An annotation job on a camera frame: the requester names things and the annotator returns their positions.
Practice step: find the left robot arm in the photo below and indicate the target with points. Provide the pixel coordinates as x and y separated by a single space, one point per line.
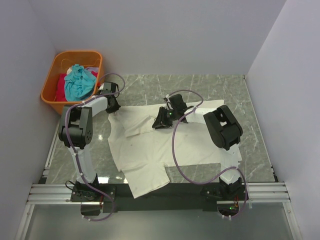
76 132

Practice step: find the orange plastic basket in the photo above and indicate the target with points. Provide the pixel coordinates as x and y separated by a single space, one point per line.
60 64

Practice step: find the red t shirt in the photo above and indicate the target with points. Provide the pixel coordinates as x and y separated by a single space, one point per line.
59 94

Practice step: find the white t shirt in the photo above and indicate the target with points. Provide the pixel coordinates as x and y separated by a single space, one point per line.
142 153

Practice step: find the teal t shirt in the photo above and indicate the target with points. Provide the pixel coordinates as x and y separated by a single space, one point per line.
79 83

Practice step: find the aluminium frame rail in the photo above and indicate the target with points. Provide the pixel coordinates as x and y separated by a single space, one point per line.
268 215

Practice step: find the lavender cloth in basket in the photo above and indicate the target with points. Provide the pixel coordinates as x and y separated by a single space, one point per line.
92 69

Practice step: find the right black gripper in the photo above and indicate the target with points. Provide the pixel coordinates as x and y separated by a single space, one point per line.
165 117

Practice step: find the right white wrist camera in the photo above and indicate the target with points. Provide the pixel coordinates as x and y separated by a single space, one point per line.
168 104

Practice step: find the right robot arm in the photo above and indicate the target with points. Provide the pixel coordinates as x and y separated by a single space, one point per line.
224 131

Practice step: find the black base beam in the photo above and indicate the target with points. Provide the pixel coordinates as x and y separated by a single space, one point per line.
174 196

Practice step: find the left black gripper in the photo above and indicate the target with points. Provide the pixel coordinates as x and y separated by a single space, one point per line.
113 107

